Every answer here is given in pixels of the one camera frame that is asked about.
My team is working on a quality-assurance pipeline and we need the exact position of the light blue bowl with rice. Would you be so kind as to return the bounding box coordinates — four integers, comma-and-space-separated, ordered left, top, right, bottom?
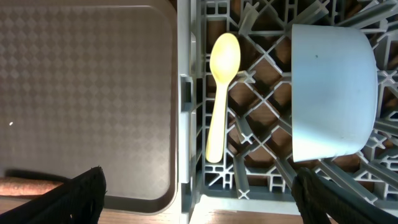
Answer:
292, 24, 378, 162

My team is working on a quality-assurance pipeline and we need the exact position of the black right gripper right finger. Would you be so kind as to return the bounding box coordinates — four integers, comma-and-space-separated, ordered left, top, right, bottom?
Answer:
292, 168, 397, 224

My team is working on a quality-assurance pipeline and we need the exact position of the orange carrot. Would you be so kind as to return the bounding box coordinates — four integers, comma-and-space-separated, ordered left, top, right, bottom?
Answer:
1, 177, 63, 197

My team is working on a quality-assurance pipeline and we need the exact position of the pale yellow plastic spoon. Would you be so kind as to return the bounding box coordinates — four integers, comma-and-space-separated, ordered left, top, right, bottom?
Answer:
206, 33, 241, 163

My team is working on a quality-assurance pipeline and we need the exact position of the grey plastic dishwasher rack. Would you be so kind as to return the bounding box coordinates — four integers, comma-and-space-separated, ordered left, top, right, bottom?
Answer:
176, 0, 397, 223

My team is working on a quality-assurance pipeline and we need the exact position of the dark brown serving tray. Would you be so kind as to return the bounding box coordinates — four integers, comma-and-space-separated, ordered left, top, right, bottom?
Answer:
1, 0, 178, 215

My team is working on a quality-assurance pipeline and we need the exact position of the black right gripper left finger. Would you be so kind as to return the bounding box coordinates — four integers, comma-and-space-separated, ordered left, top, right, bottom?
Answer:
1, 167, 106, 224

